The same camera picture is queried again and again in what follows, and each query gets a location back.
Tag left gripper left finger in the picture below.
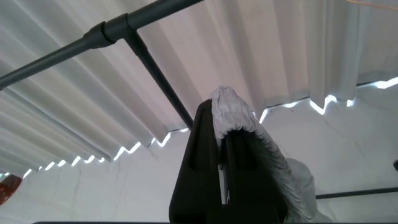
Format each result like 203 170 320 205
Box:
169 98 223 223

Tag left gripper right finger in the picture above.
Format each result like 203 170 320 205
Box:
223 129 289 223

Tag pale grey shorts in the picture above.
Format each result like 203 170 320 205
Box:
210 85 332 223

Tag pink clothes hanger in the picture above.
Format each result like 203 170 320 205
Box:
345 0 398 12

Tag black clothes rack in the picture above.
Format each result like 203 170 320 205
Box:
0 0 398 200

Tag white curtain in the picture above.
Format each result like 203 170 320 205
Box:
0 0 398 180

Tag red stand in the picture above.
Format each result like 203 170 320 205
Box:
0 174 23 206

